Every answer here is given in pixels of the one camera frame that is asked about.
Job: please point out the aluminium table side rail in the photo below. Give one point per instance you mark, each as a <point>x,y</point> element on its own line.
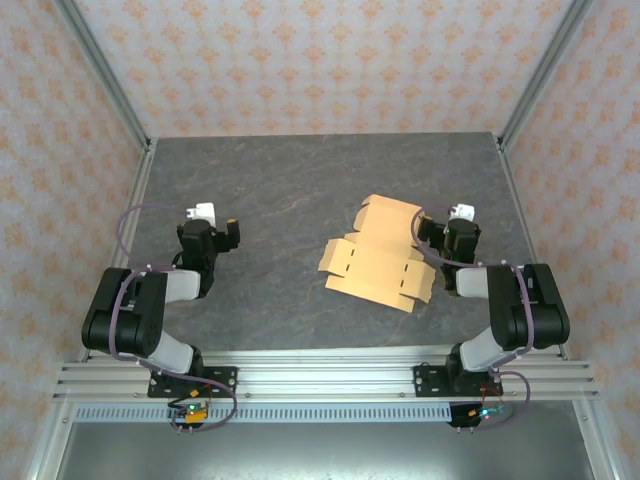
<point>520,210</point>
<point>135,210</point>

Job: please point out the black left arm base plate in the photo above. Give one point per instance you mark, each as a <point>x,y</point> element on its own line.
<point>225,377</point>

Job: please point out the aluminium mounting rail beam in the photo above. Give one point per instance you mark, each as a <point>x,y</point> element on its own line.
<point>325,375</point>

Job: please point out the tan cardboard paper box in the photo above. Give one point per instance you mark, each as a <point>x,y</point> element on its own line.
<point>370,270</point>

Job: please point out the grey metal sheet panel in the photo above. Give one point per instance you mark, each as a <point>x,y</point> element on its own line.
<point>325,450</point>

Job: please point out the aluminium frame post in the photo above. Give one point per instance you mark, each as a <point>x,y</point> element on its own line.
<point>105,70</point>
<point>542,70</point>

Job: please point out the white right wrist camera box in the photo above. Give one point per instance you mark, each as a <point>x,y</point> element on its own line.
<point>465,211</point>

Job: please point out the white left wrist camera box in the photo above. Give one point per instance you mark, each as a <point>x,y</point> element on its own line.
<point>205,211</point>

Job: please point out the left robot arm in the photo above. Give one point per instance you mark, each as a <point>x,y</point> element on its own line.
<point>130,320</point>

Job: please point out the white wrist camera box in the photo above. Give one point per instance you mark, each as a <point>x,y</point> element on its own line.
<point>465,211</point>
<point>205,211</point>

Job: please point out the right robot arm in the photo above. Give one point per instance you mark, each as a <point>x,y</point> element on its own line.
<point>525,310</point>

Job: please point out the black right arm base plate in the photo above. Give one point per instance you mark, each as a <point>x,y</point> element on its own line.
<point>427,380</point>

